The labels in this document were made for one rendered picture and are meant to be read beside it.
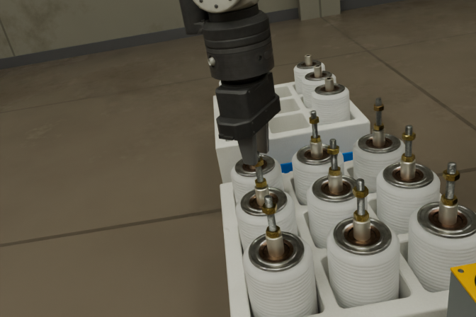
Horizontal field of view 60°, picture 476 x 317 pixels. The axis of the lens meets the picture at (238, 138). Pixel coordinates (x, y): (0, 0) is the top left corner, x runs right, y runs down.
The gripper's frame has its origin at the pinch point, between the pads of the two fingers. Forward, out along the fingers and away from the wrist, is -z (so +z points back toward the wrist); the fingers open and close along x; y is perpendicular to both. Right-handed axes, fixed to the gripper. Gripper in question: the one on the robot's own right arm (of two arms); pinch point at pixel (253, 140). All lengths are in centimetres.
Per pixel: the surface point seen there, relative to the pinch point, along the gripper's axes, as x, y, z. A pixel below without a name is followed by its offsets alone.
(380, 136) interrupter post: 22.5, -12.8, -9.2
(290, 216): -0.5, -4.7, -12.6
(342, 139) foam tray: 42.9, 1.8, -22.1
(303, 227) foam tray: 4.1, -4.5, -18.3
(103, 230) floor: 5, 55, -36
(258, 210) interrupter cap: -2.7, -0.6, -10.9
